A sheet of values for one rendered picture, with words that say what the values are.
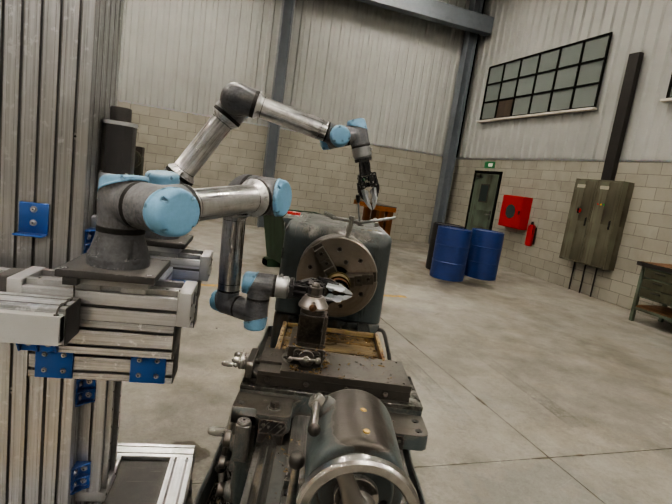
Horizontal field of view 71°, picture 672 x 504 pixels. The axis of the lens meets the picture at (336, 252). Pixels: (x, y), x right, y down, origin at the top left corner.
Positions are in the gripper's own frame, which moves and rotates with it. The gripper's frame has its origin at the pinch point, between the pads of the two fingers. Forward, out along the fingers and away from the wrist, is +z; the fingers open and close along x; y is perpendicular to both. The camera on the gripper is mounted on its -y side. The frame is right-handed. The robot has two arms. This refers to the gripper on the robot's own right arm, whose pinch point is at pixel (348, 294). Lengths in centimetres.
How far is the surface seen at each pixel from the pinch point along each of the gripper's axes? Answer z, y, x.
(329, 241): -8.3, -22.5, 13.5
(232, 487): -25, 52, -38
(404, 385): 14.1, 43.1, -10.4
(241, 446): -23, 56, -24
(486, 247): 287, -671, -55
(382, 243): 14.0, -38.5, 13.4
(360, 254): 4.1, -22.5, 10.2
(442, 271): 202, -620, -100
